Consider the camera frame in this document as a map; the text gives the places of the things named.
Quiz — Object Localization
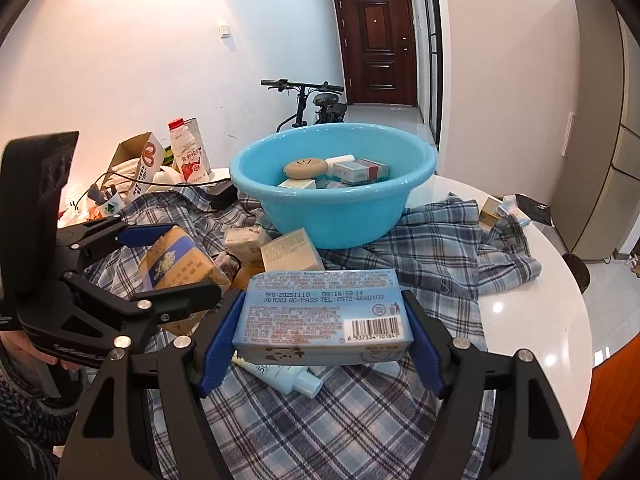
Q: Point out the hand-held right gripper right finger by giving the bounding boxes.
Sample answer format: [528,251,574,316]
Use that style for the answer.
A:
[401,290,583,480]

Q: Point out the blue plastic basin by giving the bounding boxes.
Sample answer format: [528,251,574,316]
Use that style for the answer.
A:
[229,122,438,251]

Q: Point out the black cable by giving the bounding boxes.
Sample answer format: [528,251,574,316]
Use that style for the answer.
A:
[90,170,233,201]

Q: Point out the beige refrigerator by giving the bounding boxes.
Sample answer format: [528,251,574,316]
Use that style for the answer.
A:
[552,0,640,265]

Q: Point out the white pink wrapped pack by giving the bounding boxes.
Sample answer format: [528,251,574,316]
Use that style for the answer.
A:
[223,225,273,263]

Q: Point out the tan pack with blue print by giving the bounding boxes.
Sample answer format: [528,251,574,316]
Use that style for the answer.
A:
[137,225,233,337]

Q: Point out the tan paper box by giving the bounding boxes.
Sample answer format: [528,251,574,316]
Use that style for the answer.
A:
[260,227,325,273]

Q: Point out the white paper packets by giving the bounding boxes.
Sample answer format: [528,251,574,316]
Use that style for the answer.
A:
[110,157,146,186]

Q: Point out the black power adapter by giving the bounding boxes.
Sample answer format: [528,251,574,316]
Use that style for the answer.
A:
[207,180,236,209]

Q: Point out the cardboard box with red print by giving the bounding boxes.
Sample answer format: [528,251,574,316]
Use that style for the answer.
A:
[107,131,168,198]

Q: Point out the white plastic pouch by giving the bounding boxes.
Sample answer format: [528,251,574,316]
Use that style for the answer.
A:
[152,167,183,188]

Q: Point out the red-capped milk bottle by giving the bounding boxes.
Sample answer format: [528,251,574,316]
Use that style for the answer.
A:
[167,117,210,183]

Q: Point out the person's left forearm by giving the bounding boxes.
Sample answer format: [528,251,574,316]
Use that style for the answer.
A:
[0,352,98,461]

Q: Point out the person's left hand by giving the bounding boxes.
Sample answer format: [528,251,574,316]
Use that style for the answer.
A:
[0,330,51,365]

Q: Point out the pale blue tube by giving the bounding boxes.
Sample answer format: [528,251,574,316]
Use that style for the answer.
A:
[232,351,323,400]

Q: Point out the tan small box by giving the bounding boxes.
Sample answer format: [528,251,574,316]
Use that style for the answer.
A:
[479,197,505,226]

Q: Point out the black-framed glass door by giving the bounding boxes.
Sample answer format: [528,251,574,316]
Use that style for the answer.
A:
[419,0,443,153]

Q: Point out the black bicycle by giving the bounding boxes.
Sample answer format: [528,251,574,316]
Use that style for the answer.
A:
[260,79,348,133]

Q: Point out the blue plaid shirt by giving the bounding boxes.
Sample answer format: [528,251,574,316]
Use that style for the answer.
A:
[82,192,543,480]

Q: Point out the beige slotted round disc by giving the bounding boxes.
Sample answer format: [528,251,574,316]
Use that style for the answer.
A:
[283,157,330,180]

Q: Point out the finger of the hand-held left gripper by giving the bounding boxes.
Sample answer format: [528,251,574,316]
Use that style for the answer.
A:
[55,217,176,281]
[65,272,223,356]

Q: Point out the black pouch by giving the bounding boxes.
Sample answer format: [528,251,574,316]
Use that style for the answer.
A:
[515,194,555,227]

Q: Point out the blue white wipes pack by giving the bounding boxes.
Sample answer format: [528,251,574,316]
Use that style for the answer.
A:
[231,269,416,365]

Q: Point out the dark trash bin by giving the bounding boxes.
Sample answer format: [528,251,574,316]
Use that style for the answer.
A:
[562,252,592,295]

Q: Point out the orange chair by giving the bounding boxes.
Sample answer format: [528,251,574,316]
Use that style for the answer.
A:
[572,340,640,466]

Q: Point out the red and white box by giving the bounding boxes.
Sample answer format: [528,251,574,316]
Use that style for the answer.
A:
[332,158,391,185]

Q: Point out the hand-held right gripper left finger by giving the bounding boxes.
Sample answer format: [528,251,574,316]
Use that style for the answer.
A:
[62,290,246,480]

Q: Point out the small items at table edge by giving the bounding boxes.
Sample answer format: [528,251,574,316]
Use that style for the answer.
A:
[500,195,531,228]

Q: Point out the brown entrance door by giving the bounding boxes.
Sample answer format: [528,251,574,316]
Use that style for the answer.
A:
[332,0,418,108]

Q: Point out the pack with green triangle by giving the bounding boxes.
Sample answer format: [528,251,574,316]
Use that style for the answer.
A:
[87,185,126,218]

